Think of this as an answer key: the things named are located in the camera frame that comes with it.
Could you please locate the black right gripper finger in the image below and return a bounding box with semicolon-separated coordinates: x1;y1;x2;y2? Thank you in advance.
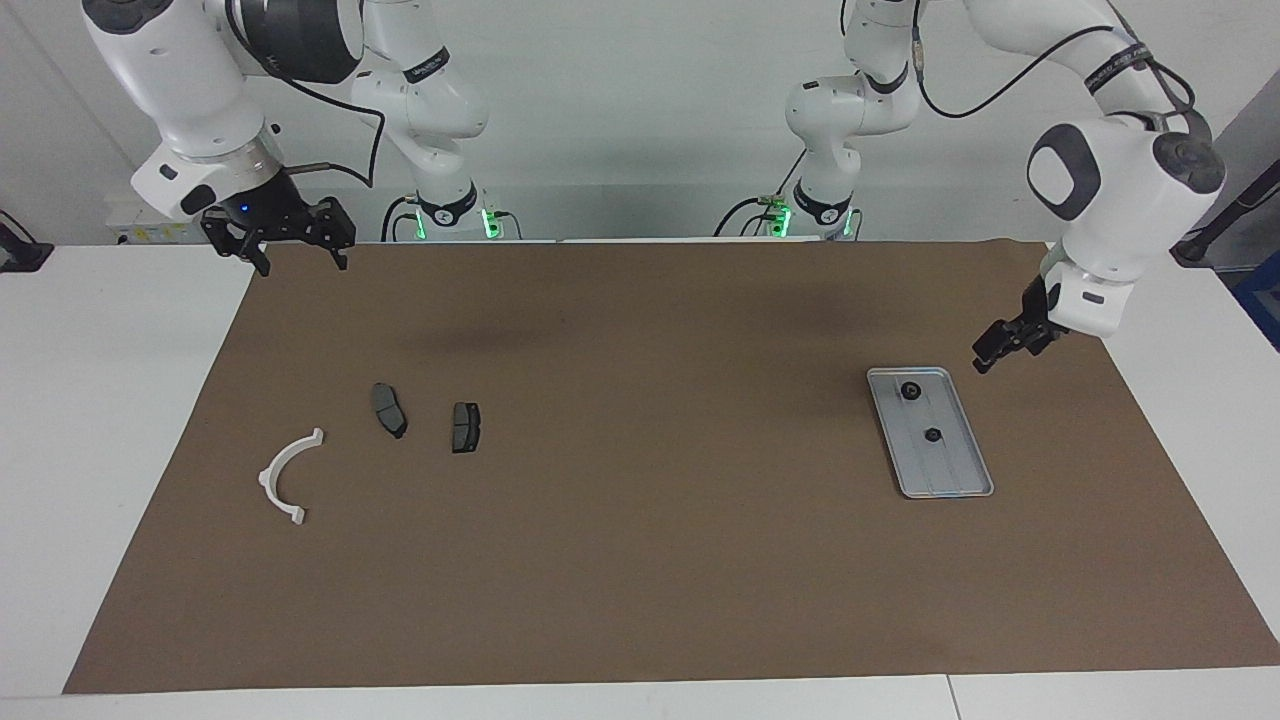
201;211;273;278
305;196;358;272

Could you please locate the silver metal tray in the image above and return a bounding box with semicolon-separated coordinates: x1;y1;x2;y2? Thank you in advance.
865;366;996;500

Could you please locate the white power box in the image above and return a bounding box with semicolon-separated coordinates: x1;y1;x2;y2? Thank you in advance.
105;195;206;245

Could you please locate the long dark brake pad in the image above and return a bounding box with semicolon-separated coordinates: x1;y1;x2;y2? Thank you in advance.
372;383;409;440

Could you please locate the black stand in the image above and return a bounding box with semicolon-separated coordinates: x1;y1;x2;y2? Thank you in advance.
1165;160;1280;269

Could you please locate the black table clamp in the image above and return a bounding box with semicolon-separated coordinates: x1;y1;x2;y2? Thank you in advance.
0;210;54;274

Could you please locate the blue box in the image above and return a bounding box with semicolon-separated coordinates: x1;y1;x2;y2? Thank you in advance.
1232;250;1280;351

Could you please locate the brown table mat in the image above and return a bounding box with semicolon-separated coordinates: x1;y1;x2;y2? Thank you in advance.
62;240;1280;694

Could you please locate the black right base cable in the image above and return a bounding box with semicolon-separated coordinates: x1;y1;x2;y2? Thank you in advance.
380;195;419;243

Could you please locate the black base cable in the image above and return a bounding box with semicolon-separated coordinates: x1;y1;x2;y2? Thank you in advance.
380;195;419;243
713;155;806;239

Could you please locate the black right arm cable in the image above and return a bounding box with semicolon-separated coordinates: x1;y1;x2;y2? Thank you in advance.
262;72;387;191

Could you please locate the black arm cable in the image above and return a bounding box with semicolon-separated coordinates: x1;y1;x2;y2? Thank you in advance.
908;0;1213;141
262;72;387;191

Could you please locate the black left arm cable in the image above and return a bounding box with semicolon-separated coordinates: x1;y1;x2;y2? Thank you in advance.
908;0;1213;141

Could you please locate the white semicircular bracket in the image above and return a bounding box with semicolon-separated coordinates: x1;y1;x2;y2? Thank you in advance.
258;428;326;527

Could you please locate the black left base cable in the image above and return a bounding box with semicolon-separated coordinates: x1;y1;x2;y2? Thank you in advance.
713;155;806;239

